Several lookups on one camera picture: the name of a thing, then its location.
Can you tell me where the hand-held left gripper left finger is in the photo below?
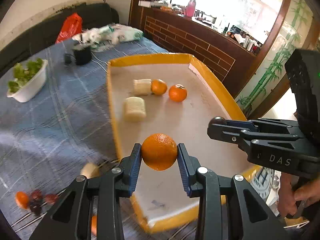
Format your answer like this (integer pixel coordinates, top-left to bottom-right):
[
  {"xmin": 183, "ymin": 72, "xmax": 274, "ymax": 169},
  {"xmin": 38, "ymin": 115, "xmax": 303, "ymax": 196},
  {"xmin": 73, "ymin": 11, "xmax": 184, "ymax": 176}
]
[{"xmin": 29, "ymin": 143, "xmax": 142, "ymax": 240}]

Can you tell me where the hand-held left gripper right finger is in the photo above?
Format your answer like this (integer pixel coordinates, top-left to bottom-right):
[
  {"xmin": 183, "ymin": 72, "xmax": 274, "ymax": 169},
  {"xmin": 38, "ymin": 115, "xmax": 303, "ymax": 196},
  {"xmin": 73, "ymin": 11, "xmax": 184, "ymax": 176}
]
[{"xmin": 177, "ymin": 143, "xmax": 290, "ymax": 240}]

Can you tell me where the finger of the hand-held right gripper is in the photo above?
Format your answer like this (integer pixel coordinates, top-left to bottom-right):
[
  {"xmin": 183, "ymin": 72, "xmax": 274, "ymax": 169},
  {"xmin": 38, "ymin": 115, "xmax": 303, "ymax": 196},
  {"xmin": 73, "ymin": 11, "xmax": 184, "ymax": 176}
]
[
  {"xmin": 226, "ymin": 118, "xmax": 300, "ymax": 135},
  {"xmin": 207, "ymin": 124, "xmax": 307, "ymax": 153}
]

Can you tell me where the yellow-rimmed tray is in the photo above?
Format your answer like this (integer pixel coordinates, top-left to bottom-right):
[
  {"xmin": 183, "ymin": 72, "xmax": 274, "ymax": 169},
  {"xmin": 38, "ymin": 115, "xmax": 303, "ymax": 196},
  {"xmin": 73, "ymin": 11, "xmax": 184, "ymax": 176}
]
[{"xmin": 106, "ymin": 52, "xmax": 262, "ymax": 233}]

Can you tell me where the person's right hand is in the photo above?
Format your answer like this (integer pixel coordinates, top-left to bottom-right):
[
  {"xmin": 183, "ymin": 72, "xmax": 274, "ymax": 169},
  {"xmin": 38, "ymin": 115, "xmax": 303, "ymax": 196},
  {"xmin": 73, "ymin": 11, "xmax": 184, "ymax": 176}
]
[{"xmin": 277, "ymin": 174, "xmax": 320, "ymax": 220}]

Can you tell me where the bamboo print glass panel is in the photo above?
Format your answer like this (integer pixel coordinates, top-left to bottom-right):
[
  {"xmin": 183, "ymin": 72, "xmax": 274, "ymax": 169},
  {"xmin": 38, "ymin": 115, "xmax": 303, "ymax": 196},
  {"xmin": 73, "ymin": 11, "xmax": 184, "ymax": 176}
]
[{"xmin": 236, "ymin": 0, "xmax": 315, "ymax": 117}]

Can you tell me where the large peeled banana piece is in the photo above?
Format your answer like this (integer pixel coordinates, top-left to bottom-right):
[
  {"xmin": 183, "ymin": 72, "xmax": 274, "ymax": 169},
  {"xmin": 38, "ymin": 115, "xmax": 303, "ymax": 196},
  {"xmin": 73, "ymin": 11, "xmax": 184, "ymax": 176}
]
[{"xmin": 123, "ymin": 97, "xmax": 147, "ymax": 122}]

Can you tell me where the row of windowsill items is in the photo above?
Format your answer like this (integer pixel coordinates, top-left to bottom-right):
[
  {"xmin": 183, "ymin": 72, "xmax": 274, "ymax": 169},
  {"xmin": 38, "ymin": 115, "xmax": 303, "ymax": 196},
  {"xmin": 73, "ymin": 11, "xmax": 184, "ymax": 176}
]
[{"xmin": 160, "ymin": 0, "xmax": 265, "ymax": 55}]

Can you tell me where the upper bread piece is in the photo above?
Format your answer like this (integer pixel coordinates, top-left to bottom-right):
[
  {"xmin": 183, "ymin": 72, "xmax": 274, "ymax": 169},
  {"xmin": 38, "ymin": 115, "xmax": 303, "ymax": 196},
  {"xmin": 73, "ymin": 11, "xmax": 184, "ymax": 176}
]
[{"xmin": 132, "ymin": 79, "xmax": 153, "ymax": 96}]

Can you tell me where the brown wooden window ledge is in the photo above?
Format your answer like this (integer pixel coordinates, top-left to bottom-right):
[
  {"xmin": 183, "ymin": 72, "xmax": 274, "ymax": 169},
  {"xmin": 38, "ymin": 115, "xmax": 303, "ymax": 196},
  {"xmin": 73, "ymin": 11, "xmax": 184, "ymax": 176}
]
[{"xmin": 140, "ymin": 6, "xmax": 263, "ymax": 95}]

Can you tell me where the pink bottle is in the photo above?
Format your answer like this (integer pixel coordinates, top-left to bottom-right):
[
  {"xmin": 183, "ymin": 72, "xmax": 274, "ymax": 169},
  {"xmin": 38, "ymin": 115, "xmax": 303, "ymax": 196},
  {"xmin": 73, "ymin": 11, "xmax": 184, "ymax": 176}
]
[{"xmin": 184, "ymin": 0, "xmax": 197, "ymax": 17}]

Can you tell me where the black box device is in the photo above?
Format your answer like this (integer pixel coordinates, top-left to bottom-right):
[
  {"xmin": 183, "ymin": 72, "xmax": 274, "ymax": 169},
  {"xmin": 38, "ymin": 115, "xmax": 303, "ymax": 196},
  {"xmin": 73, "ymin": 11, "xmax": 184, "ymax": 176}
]
[{"xmin": 72, "ymin": 44, "xmax": 92, "ymax": 65}]

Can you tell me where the white bowl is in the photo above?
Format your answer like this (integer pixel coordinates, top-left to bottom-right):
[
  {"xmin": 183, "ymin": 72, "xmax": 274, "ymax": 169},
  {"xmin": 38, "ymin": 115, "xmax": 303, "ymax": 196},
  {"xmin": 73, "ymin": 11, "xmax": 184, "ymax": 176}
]
[{"xmin": 6, "ymin": 59, "xmax": 48, "ymax": 103}]

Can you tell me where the green lettuce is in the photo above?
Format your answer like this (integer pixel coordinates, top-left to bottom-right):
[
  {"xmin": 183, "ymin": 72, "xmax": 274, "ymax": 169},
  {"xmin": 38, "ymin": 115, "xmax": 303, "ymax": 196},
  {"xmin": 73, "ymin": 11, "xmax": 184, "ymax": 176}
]
[{"xmin": 7, "ymin": 58, "xmax": 44, "ymax": 93}]

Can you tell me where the long white box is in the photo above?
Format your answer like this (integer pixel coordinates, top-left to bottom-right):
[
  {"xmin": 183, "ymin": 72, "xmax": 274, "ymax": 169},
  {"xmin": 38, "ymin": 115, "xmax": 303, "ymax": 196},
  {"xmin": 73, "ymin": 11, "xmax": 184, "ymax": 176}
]
[{"xmin": 139, "ymin": 0, "xmax": 163, "ymax": 8}]

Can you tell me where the red plastic bag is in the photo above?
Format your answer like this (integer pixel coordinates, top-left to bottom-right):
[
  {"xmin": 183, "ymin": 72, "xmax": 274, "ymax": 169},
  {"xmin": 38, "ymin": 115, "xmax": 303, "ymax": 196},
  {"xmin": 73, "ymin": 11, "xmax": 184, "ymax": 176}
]
[{"xmin": 55, "ymin": 13, "xmax": 83, "ymax": 44}]

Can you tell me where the black sofa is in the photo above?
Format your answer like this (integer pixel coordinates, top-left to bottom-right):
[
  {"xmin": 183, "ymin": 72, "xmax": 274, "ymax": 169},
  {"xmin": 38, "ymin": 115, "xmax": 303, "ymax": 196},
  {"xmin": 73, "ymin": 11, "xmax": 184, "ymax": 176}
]
[{"xmin": 0, "ymin": 2, "xmax": 120, "ymax": 73}]

